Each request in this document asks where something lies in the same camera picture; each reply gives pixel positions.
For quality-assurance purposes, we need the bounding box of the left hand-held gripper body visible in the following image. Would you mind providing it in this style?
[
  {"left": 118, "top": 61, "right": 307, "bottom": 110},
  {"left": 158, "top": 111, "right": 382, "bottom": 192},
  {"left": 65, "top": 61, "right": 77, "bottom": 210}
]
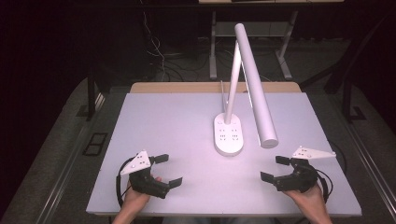
[{"left": 120, "top": 150, "right": 171, "bottom": 200}]

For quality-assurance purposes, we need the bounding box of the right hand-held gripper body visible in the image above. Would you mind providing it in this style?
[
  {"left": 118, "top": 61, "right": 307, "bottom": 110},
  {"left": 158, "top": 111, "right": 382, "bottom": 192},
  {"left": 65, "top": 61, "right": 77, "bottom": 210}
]
[{"left": 273, "top": 145, "right": 337, "bottom": 193}]

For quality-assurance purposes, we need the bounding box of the white desk lamp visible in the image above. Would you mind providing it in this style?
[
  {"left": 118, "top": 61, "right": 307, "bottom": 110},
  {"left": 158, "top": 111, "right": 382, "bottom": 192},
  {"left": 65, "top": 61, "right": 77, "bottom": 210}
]
[{"left": 213, "top": 22, "right": 279, "bottom": 158}]

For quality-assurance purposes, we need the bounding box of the person's left hand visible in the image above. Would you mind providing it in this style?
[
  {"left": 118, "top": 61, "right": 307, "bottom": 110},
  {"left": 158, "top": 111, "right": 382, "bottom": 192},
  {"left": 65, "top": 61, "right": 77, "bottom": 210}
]
[{"left": 120, "top": 176, "right": 163, "bottom": 217}]

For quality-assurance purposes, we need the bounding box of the person's right hand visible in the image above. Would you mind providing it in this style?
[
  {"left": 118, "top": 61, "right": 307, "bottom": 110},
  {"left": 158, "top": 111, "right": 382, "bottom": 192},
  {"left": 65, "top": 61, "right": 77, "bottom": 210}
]
[{"left": 282, "top": 182, "right": 329, "bottom": 217}]

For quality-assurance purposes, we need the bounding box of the white table cover board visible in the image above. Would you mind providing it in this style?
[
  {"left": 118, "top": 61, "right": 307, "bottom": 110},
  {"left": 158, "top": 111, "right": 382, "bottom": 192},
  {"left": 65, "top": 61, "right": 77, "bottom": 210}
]
[{"left": 85, "top": 92, "right": 363, "bottom": 217}]

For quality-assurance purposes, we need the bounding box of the black metal stand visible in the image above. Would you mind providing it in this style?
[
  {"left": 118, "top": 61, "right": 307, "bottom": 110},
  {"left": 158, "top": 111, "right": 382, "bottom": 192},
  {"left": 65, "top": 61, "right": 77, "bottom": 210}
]
[
  {"left": 299, "top": 13, "right": 391, "bottom": 123},
  {"left": 85, "top": 66, "right": 106, "bottom": 121}
]

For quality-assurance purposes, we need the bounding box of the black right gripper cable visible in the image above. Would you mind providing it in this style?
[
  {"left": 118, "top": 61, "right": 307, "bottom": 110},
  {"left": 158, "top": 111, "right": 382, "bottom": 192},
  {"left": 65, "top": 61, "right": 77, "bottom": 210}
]
[{"left": 312, "top": 168, "right": 334, "bottom": 203}]

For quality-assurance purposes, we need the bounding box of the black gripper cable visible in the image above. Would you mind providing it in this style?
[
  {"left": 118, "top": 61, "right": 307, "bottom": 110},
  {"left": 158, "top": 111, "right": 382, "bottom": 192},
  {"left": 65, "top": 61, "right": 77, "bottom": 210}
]
[
  {"left": 312, "top": 168, "right": 334, "bottom": 203},
  {"left": 115, "top": 156, "right": 138, "bottom": 208}
]

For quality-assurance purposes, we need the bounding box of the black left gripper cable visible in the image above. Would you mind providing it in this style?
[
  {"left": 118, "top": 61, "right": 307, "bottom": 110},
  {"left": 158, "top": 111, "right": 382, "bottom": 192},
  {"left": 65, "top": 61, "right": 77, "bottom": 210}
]
[{"left": 115, "top": 156, "right": 138, "bottom": 208}]

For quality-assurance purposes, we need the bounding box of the black rectangular floor frame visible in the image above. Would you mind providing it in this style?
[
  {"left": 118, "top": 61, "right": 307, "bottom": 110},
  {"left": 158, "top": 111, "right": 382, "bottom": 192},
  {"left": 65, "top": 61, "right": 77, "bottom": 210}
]
[{"left": 81, "top": 132, "right": 109, "bottom": 157}]

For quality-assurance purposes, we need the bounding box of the metal floor rail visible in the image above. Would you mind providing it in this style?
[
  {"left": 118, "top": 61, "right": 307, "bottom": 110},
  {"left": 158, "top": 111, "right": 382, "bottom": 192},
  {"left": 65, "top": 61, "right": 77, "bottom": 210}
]
[
  {"left": 344, "top": 122, "right": 396, "bottom": 216},
  {"left": 35, "top": 122, "right": 94, "bottom": 224}
]

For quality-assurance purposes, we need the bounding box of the white lamp cable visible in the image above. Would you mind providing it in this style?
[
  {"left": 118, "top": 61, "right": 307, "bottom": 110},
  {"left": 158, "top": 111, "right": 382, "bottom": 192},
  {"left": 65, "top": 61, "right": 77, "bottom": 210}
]
[{"left": 219, "top": 79, "right": 229, "bottom": 114}]

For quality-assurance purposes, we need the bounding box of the tangle of floor cables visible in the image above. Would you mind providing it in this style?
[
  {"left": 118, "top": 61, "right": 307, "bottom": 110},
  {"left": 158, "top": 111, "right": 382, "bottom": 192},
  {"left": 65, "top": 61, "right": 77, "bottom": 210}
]
[{"left": 138, "top": 0, "right": 216, "bottom": 83}]

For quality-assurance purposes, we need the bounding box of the grey metal stand frame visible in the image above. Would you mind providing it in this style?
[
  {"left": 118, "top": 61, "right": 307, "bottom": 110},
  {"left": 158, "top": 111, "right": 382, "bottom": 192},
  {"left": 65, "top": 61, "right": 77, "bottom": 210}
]
[{"left": 208, "top": 10, "right": 299, "bottom": 81}]

